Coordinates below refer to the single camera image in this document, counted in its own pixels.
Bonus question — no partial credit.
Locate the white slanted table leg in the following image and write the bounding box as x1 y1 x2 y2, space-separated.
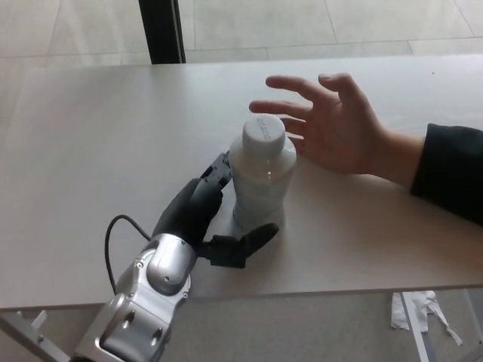
400 292 433 362

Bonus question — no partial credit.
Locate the white table frame bracket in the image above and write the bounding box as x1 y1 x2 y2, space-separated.
16 309 48 332

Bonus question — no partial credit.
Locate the white diagonal table brace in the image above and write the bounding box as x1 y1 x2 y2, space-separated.
0 311 72 362

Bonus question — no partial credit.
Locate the white capped plastic bottle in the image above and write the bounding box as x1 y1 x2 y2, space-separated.
230 115 299 229

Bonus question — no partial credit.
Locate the black window frame post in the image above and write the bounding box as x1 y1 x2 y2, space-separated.
137 0 187 65

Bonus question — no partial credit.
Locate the crumpled white paper scrap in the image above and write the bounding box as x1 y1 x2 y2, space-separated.
389 290 465 348

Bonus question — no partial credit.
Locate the person forearm black sleeve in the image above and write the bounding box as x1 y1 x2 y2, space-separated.
395 123 483 228

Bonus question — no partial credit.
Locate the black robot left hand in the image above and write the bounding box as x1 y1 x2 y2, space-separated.
151 149 281 270

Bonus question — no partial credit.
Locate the grey table frame bar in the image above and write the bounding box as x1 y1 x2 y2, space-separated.
464 288 483 327

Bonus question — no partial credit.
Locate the person right hand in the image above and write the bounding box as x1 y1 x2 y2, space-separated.
248 72 416 186

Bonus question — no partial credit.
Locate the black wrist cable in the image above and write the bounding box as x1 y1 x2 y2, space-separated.
104 214 152 296

